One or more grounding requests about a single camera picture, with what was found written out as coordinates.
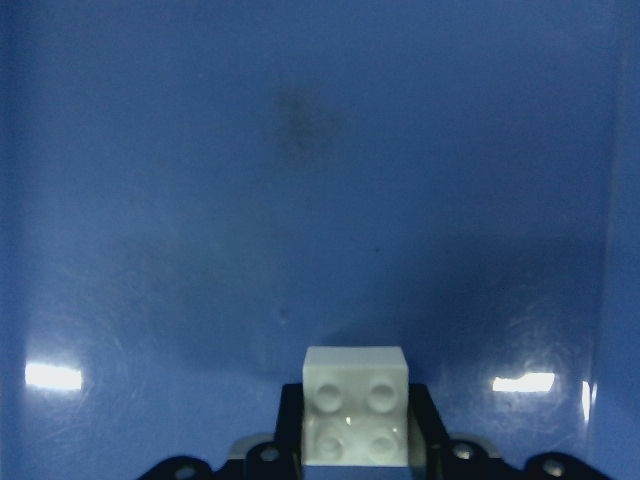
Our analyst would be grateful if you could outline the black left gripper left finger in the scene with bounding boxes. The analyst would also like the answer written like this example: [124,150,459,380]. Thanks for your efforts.
[274,383,304,479]

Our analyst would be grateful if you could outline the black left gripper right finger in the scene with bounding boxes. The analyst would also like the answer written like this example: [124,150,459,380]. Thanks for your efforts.
[408,383,449,479]

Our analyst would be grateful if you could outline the white block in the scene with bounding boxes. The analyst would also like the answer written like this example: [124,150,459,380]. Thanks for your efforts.
[301,346,409,467]

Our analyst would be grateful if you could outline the blue plastic tray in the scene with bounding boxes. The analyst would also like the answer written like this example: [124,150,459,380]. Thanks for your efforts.
[1,1,639,479]

